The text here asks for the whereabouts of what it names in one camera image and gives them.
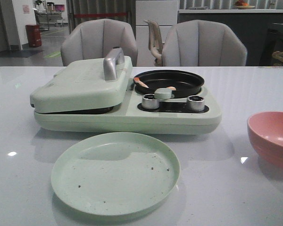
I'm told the green sandwich maker lid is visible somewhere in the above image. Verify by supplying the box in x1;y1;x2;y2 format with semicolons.
30;48;133;114

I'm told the red trash bin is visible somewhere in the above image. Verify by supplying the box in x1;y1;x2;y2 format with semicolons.
25;24;42;48

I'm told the green round plate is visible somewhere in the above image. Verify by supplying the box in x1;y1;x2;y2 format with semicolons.
51;132;180;217

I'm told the dark counter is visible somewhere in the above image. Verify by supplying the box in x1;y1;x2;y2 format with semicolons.
178;9;283;66

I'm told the fruit plate on counter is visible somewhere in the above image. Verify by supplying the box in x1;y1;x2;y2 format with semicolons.
234;0;255;9

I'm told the white cabinet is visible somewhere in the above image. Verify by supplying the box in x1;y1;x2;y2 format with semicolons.
135;0;179;67

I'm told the beige office chair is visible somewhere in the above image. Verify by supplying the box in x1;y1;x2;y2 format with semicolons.
144;20;164;66

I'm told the grey armchair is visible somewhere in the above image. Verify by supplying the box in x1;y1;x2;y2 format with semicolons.
60;19;138;66
162;20;248;66

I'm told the shrimp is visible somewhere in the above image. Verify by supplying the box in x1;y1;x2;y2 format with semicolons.
133;77;149;88
167;86;176;90

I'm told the right silver knob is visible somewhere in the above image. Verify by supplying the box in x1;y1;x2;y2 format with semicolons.
186;95;205;112

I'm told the right grey armchair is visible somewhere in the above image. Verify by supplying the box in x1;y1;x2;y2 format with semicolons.
162;20;248;66

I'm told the black round frying pan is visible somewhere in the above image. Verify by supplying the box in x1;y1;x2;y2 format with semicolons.
134;69;204;98

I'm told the silver knob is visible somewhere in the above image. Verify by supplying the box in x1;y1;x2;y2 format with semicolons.
186;95;205;112
141;94;159;110

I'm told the left grey armchair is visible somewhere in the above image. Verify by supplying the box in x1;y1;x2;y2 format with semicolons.
60;19;138;66

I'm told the red barrier belt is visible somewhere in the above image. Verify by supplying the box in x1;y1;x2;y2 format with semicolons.
73;12;128;18

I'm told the left silver knob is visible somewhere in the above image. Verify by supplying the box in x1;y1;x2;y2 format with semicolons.
141;94;159;110

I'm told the pink bowl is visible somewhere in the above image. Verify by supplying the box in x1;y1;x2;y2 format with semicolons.
247;112;283;168

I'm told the green pan handle knob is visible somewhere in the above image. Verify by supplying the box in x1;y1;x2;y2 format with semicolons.
154;88;174;100

